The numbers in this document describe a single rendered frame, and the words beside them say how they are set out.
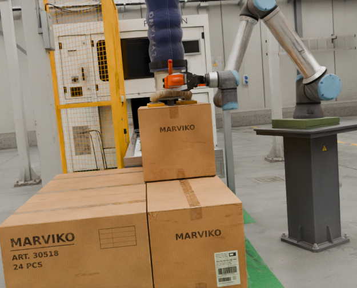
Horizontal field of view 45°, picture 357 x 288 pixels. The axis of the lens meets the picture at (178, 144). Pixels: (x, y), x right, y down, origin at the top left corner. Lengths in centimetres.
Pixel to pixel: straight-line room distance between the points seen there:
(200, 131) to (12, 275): 116
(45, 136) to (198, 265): 224
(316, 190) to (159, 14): 141
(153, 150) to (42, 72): 169
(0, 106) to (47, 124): 831
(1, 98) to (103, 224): 1036
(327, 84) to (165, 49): 94
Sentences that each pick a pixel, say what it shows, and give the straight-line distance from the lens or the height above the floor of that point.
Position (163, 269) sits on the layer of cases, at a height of 29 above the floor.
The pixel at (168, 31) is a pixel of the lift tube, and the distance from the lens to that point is 256.
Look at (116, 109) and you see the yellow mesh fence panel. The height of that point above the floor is 93.
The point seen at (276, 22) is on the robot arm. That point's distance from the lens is 251.
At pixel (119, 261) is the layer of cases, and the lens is 184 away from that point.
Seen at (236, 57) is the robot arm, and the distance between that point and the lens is 255.
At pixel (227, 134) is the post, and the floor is 66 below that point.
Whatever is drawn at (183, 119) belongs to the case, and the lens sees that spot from 232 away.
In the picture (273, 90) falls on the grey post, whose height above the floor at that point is 98.
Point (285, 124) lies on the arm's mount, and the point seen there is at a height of 77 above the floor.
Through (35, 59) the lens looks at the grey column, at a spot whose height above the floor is 140.
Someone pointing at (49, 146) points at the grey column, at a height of 67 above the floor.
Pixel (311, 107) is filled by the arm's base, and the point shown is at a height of 87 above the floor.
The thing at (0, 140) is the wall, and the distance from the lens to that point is 1194.
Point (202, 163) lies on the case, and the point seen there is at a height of 63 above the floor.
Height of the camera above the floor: 100
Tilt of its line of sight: 6 degrees down
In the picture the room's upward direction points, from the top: 5 degrees counter-clockwise
